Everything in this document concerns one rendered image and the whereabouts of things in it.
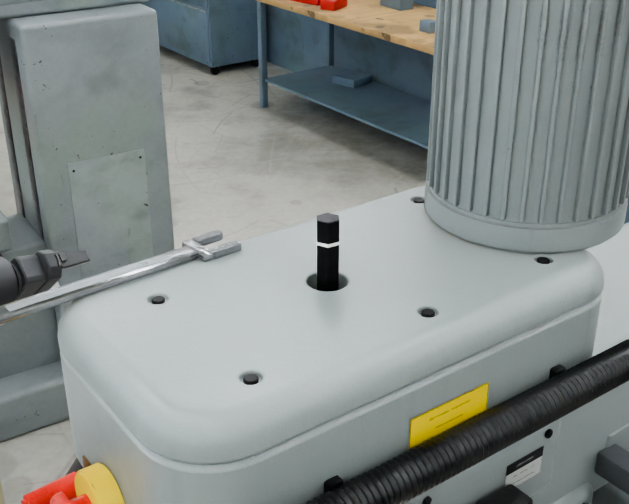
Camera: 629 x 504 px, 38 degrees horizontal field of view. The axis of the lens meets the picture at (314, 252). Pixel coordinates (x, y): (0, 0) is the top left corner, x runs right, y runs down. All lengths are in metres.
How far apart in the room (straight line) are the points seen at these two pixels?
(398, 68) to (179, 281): 6.44
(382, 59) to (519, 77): 6.53
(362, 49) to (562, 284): 6.72
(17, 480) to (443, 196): 2.92
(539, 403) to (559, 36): 0.31
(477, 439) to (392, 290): 0.14
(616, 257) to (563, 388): 0.38
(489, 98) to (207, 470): 0.41
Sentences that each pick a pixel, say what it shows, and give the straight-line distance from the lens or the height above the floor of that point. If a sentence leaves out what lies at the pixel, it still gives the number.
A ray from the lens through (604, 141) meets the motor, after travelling 0.86.
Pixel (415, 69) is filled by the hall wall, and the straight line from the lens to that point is 7.07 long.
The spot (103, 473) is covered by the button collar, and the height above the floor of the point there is 1.79.
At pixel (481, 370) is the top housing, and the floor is 1.84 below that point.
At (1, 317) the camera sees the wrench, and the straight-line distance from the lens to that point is 0.79.
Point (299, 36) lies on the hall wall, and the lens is 8.20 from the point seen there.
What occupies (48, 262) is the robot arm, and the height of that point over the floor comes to 1.58.
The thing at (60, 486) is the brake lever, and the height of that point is 1.71.
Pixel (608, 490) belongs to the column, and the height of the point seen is 1.51.
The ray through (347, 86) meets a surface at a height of 0.24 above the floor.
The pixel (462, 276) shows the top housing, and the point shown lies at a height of 1.89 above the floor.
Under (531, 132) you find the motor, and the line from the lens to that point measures 0.83.
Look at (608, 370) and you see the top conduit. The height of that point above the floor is 1.80.
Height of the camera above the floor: 2.28
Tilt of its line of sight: 27 degrees down
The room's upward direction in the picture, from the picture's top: straight up
